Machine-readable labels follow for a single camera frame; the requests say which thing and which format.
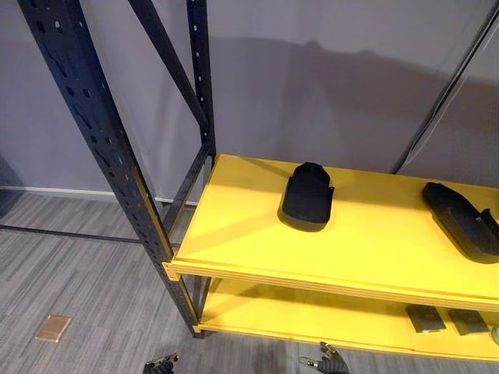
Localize dark cabinet edge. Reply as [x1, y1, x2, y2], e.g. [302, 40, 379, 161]
[0, 155, 21, 219]

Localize brass floor outlet cover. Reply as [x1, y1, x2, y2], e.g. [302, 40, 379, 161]
[34, 314, 73, 344]

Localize dark blue metal shelf frame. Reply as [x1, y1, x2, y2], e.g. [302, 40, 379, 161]
[17, 0, 218, 339]

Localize yellow shelf board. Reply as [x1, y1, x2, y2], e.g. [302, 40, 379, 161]
[192, 278, 499, 363]
[162, 153, 499, 312]

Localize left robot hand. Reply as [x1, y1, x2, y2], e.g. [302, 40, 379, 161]
[142, 352, 179, 374]

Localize flat black rectangular part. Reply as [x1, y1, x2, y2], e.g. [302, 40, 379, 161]
[447, 309, 490, 337]
[404, 305, 448, 334]

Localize grey cable on wall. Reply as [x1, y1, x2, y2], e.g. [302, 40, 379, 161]
[391, 0, 499, 175]

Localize black sole-shaped plastic housing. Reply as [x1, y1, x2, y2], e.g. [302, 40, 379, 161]
[422, 181, 499, 265]
[277, 161, 336, 234]

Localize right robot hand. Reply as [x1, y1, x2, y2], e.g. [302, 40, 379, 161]
[299, 341, 349, 374]

